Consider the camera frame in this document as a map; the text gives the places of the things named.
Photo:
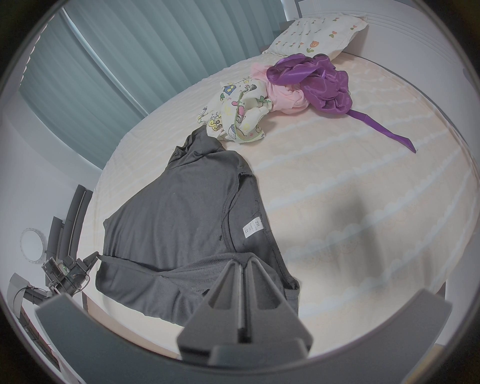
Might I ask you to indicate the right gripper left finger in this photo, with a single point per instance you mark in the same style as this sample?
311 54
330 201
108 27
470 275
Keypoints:
213 318

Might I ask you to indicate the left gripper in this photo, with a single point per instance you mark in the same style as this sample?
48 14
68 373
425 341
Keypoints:
75 273

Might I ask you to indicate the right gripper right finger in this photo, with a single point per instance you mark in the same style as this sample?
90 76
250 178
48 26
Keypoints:
273 318

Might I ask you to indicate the black T-shirt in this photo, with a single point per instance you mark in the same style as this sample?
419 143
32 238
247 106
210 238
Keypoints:
180 217

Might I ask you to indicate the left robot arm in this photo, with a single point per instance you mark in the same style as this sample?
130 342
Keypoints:
50 268

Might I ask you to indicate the bed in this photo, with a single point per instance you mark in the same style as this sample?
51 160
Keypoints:
356 206

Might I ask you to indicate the blue-green curtain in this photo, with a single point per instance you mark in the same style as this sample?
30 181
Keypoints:
180 45
75 93

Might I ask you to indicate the white printed garment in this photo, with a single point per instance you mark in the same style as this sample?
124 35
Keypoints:
236 112

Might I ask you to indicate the pink garment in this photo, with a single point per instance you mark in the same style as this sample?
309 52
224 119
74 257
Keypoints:
285 97

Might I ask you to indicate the purple satin garment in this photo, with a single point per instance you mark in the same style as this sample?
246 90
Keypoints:
322 86

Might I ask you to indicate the white printed pillow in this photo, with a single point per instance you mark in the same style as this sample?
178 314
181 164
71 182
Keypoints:
318 35

